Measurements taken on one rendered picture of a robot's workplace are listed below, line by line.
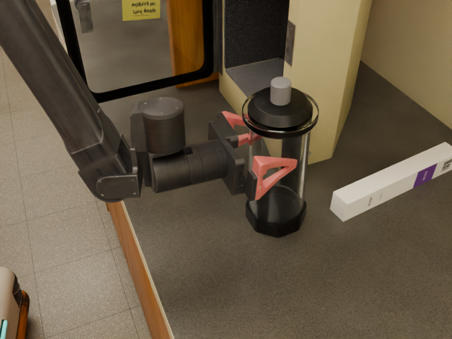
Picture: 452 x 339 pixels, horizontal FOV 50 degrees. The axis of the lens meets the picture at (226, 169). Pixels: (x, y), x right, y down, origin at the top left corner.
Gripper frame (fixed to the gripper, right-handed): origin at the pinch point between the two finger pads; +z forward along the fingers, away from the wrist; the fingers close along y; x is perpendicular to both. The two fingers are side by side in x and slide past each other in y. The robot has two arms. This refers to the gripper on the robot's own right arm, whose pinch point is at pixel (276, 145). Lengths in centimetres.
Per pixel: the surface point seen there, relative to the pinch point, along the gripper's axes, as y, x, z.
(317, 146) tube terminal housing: 9.9, 11.1, 15.2
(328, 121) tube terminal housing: 10.0, 5.8, 16.6
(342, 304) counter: -19.5, 15.6, 2.8
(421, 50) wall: 26, 4, 51
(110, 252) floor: 84, 112, -19
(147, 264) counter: -1.6, 17.0, -21.4
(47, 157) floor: 156, 114, -35
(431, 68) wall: 21, 7, 51
